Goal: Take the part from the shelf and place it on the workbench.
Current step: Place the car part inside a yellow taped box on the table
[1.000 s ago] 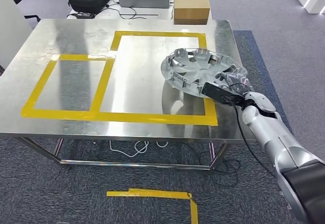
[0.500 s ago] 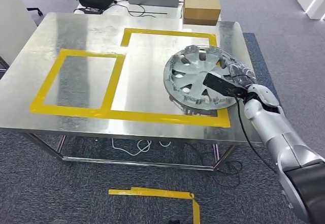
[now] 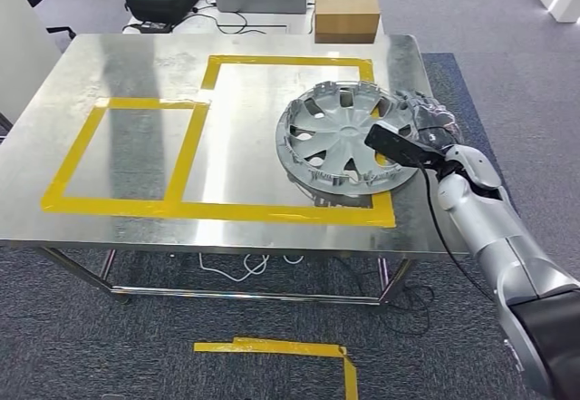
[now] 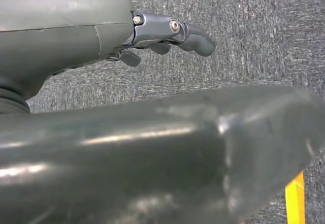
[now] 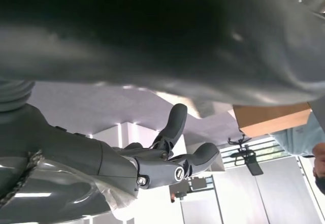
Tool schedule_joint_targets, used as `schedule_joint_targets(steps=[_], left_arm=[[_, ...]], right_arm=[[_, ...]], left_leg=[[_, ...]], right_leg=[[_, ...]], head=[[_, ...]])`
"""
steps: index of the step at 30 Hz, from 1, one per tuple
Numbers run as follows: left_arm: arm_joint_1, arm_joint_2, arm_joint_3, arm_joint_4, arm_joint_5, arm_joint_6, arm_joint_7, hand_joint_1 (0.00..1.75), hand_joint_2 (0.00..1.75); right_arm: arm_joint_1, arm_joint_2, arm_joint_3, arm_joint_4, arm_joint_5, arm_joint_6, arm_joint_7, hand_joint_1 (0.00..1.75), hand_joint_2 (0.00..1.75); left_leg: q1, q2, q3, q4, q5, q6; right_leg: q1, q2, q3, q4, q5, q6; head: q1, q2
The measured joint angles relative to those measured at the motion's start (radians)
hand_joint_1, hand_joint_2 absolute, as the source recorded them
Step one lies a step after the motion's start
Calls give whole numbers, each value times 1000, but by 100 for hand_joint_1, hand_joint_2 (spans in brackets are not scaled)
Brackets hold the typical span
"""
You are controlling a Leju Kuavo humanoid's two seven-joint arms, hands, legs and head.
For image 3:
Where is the small yellow tape square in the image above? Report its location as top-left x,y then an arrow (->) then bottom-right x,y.
40,96 -> 211,215

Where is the large yellow tape square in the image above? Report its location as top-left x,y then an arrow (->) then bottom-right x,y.
165,54 -> 397,229

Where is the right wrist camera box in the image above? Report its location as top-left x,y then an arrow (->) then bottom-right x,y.
364,122 -> 447,171

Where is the stainless steel workbench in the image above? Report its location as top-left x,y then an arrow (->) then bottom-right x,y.
0,32 -> 470,308

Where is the black camera cable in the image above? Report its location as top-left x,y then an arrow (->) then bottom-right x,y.
419,165 -> 495,304

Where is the black floor cable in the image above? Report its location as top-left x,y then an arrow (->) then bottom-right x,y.
335,256 -> 436,337

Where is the white power strip cable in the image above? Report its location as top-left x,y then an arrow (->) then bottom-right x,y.
199,252 -> 305,283

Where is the white side table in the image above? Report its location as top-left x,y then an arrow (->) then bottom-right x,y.
0,0 -> 63,127

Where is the yellow floor tape outline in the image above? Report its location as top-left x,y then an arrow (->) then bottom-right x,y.
193,337 -> 359,400

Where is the silver wheel hubcap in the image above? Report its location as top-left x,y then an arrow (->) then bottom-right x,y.
275,80 -> 420,197

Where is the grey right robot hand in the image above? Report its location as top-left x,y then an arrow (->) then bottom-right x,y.
394,89 -> 464,152

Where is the brown cardboard box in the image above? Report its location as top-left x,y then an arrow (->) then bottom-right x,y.
313,0 -> 382,45

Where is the black adapter cable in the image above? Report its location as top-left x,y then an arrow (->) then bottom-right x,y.
172,7 -> 289,36

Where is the black power adapter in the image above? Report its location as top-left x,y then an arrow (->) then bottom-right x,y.
136,20 -> 173,34

